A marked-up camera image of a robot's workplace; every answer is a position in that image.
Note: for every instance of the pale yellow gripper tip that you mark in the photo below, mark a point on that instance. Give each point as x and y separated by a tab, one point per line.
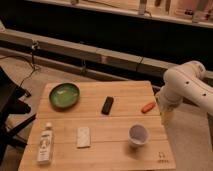
167	115

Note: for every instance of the black eraser block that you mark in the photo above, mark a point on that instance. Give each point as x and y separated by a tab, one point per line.
107	105

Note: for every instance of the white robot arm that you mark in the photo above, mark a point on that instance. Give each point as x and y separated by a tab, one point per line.
184	81

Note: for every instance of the orange carrot toy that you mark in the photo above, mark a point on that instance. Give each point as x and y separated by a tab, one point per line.
148	107

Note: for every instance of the white paper cup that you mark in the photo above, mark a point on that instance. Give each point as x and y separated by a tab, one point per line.
138	136

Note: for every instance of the white folded cloth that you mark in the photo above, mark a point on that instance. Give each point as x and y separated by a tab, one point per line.
83	137

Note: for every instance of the green round bowl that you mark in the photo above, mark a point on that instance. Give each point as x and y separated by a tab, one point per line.
64	95

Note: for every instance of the white plastic bottle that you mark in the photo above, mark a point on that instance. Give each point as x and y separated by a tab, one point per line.
45	149

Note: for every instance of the black chair frame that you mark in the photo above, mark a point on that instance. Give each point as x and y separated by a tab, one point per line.
10	103

